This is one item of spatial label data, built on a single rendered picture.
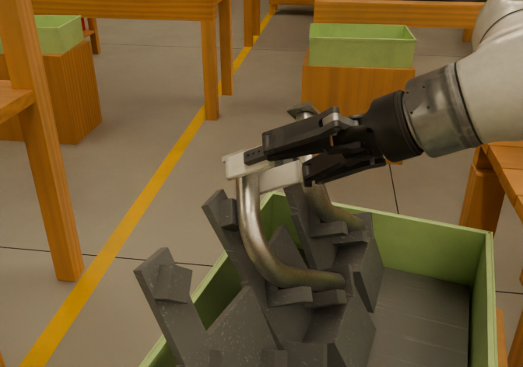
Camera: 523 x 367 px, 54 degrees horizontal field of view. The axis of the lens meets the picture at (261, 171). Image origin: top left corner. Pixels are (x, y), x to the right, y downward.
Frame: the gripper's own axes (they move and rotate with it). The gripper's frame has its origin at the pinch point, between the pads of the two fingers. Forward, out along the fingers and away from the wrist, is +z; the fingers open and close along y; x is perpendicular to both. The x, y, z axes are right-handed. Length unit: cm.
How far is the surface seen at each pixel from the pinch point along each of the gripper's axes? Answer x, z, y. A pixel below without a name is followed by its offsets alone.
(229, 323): 18.4, 5.2, 0.7
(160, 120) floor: -171, 218, -195
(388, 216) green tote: -2.5, -2.7, -37.5
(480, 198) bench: -24, -8, -107
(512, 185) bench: -16, -20, -77
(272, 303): 15.2, 4.9, -8.4
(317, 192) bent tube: -0.9, -0.7, -13.6
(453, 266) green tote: 6.5, -10.1, -46.7
